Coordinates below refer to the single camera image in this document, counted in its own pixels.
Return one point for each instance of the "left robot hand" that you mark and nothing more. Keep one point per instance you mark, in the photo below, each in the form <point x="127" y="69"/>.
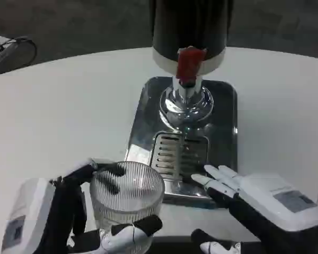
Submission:
<point x="42" y="211"/>

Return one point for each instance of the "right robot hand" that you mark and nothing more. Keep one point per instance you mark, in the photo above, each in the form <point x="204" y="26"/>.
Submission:
<point x="267" y="206"/>

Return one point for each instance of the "clear ribbed glass cup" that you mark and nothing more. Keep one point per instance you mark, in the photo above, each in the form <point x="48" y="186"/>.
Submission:
<point x="127" y="190"/>

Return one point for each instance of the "steel drip tray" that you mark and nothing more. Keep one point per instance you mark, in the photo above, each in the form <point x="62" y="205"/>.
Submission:
<point x="183" y="137"/>

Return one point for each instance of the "red dispenser tap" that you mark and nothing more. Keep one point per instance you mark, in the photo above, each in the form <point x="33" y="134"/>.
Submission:
<point x="189" y="63"/>

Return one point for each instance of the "black drink dispenser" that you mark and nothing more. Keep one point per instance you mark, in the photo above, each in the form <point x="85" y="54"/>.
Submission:
<point x="188" y="34"/>

